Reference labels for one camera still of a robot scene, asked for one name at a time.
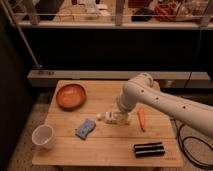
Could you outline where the grey metal rail beam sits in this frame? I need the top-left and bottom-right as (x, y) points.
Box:
(27, 70), (213, 89)

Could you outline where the black striped eraser block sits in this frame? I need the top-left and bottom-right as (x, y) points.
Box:
(133, 142), (165, 158)

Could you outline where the red object on shelf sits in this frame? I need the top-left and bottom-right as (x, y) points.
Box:
(154, 3), (176, 22)

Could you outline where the wooden table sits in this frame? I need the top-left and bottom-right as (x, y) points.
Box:
(32, 80), (183, 167)

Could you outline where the white plastic cup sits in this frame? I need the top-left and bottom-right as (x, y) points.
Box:
(32, 124), (54, 149)

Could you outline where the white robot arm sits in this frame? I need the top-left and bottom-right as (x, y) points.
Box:
(117, 72), (213, 139)

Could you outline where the diagonal metal pole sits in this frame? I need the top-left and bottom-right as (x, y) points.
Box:
(3, 0), (54, 76)

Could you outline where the black cable on floor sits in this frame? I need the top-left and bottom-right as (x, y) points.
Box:
(174, 123), (213, 170)

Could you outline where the orange ceramic bowl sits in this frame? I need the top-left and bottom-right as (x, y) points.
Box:
(56, 84), (86, 110)

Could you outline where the black object on shelf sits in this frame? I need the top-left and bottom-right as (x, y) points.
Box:
(131, 8), (154, 22)

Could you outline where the orange carrot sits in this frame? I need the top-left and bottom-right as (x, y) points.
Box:
(137, 108), (146, 132)

